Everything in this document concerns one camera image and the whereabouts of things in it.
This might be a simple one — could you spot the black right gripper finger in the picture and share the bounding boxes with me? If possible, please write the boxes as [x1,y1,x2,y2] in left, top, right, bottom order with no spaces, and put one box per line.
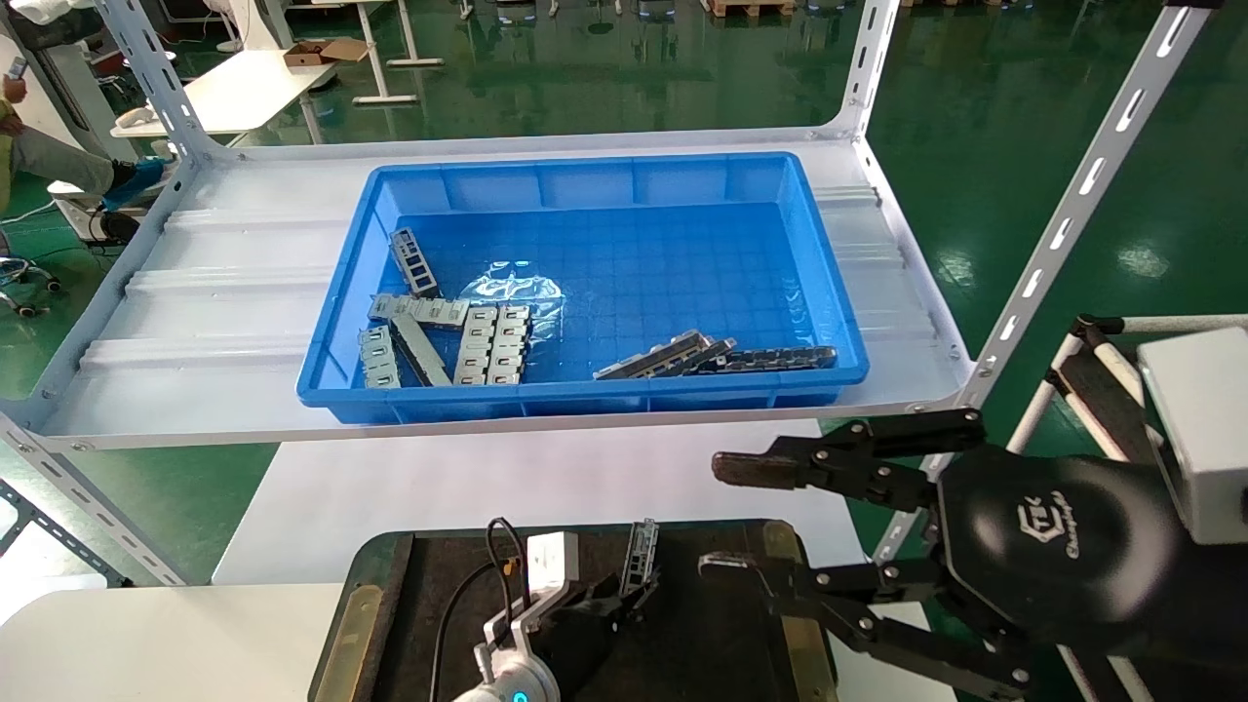
[698,551,1033,701]
[712,408,984,516]

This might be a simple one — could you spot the seated person grey trousers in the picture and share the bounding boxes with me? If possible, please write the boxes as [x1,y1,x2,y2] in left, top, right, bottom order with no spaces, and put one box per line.
[0,97,123,198]

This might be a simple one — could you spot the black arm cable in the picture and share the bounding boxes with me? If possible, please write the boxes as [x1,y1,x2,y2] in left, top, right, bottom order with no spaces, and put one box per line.
[429,517,532,702]

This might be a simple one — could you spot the white background machine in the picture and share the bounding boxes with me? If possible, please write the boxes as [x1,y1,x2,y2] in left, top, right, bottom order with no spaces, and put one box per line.
[0,0,118,162]

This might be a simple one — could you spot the white metal shelf rack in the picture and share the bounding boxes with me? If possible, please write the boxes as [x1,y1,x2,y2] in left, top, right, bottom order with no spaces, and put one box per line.
[0,0,1225,588]

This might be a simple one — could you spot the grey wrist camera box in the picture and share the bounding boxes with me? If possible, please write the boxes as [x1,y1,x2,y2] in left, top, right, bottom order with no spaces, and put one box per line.
[1136,327,1248,545]
[476,531,582,683]

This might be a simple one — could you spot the open cardboard box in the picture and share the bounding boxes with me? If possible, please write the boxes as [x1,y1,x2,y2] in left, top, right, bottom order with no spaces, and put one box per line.
[284,37,371,68]

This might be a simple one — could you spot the silver metal channel part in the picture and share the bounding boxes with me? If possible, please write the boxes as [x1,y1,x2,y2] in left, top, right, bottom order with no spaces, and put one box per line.
[594,331,714,381]
[621,518,661,598]

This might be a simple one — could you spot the white desk leg frame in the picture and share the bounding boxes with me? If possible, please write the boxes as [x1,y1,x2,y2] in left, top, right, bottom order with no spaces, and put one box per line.
[312,0,446,106]

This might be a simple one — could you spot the blue shoe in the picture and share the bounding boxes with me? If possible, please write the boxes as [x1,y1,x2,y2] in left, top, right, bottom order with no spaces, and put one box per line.
[102,158,169,212]

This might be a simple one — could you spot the clear plastic bag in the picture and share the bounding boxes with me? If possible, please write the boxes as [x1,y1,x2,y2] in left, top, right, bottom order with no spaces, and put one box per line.
[458,260,568,342]

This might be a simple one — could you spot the white tube stand black pads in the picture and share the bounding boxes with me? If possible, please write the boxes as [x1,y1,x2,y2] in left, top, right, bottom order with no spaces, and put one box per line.
[1004,314,1248,702]

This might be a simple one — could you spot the wooden pallet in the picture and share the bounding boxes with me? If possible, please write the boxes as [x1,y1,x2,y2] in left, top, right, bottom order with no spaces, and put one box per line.
[704,0,799,19]

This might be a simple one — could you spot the black chair base casters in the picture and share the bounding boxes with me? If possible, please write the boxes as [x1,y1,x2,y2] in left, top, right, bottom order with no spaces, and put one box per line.
[0,252,61,319]

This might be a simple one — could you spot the white desk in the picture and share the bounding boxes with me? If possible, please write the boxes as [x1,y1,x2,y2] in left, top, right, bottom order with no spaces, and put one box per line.
[110,49,338,139]

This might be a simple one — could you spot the silver slotted metal plate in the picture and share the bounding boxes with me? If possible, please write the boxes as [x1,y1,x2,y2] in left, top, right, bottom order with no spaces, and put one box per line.
[453,305,500,386]
[487,304,532,386]

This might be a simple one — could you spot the white pedestal column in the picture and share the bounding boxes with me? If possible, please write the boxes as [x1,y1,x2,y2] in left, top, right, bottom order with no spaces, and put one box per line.
[216,0,293,53]

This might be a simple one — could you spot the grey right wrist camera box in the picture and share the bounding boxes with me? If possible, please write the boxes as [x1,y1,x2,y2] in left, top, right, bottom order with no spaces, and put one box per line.
[1136,327,1248,545]

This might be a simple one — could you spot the blue plastic bin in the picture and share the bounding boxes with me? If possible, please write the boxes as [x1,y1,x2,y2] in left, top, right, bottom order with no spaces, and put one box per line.
[295,151,872,425]

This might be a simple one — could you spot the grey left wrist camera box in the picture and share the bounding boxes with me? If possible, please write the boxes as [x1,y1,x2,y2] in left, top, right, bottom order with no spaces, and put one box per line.
[476,531,582,683]

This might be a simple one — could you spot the silver flat metal bracket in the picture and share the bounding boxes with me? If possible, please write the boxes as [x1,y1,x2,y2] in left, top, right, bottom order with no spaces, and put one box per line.
[358,325,402,389]

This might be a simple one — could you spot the white base platform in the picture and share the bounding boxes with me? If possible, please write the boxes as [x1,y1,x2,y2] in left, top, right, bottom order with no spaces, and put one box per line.
[47,180,128,241]

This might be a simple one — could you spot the dark slotted metal bracket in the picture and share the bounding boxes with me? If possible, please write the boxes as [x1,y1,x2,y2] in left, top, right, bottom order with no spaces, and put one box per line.
[390,227,443,299]

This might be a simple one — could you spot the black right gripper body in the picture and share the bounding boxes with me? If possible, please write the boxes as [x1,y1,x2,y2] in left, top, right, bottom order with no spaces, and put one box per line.
[934,452,1248,676]

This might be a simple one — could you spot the long dark metal part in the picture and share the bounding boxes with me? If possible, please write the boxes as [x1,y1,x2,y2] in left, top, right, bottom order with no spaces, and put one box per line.
[704,345,839,376]

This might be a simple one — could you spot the black foam-lined container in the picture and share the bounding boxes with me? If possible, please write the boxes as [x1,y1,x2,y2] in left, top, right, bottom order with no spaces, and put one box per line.
[310,519,839,702]

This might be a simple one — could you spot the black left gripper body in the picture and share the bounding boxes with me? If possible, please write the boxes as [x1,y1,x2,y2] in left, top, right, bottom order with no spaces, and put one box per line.
[533,581,627,702]

